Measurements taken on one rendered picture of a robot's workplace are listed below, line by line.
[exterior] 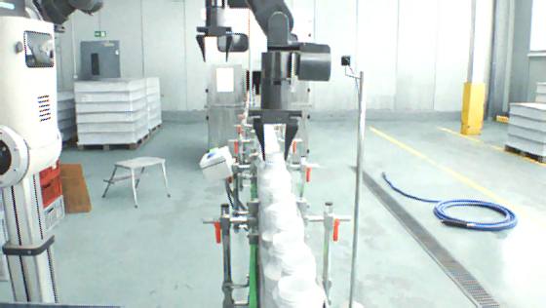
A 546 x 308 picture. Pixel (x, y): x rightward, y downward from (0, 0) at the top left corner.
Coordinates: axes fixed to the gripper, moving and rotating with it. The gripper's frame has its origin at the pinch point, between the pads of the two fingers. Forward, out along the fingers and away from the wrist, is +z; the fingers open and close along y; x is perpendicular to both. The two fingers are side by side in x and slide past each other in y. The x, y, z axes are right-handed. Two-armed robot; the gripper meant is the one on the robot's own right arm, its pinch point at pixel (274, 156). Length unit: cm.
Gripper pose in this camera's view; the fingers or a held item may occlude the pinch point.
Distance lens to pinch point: 80.9
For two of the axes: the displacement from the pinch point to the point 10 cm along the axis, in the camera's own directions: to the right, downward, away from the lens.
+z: -0.2, 9.8, 2.0
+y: 10.0, 0.1, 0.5
